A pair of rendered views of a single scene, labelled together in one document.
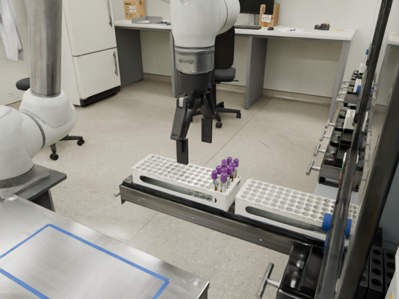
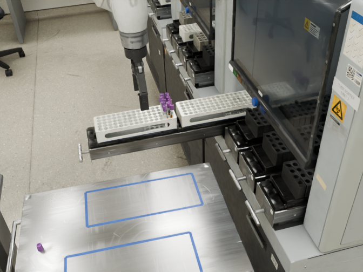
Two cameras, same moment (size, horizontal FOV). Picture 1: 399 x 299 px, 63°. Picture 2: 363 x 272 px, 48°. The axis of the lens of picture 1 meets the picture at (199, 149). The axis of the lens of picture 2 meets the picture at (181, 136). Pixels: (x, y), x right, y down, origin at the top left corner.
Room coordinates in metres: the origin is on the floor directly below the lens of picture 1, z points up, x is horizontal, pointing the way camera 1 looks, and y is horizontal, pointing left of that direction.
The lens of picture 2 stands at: (-0.29, 0.70, 1.73)
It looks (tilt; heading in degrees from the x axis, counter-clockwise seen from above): 38 degrees down; 321
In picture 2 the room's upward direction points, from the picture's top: 3 degrees counter-clockwise
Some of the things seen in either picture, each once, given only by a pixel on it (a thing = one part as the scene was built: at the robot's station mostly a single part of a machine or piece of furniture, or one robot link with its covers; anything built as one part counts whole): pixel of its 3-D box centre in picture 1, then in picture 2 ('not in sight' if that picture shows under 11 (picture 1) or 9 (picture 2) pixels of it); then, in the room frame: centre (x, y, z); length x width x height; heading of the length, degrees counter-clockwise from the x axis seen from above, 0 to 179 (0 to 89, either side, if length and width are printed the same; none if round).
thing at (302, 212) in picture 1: (298, 213); (216, 109); (0.63, -0.24, 0.83); 0.30 x 0.10 x 0.06; 63
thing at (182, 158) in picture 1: (182, 150); (143, 101); (0.69, 0.04, 0.97); 0.03 x 0.01 x 0.07; 63
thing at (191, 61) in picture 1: (195, 59); (134, 36); (0.75, 0.01, 1.18); 0.09 x 0.09 x 0.06
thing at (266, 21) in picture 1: (269, 15); not in sight; (4.09, -0.82, 1.02); 0.22 x 0.17 x 0.24; 153
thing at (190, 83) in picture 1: (195, 89); (136, 57); (0.75, 0.01, 1.10); 0.08 x 0.07 x 0.09; 153
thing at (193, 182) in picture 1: (184, 181); (135, 123); (0.77, 0.04, 0.83); 0.30 x 0.10 x 0.06; 63
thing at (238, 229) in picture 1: (228, 210); (171, 128); (0.71, -0.08, 0.78); 0.73 x 0.14 x 0.09; 63
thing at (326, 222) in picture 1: (326, 222); (254, 101); (0.42, -0.21, 0.98); 0.03 x 0.01 x 0.03; 153
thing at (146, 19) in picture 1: (147, 19); not in sight; (4.49, 0.68, 0.93); 0.35 x 0.26 x 0.06; 157
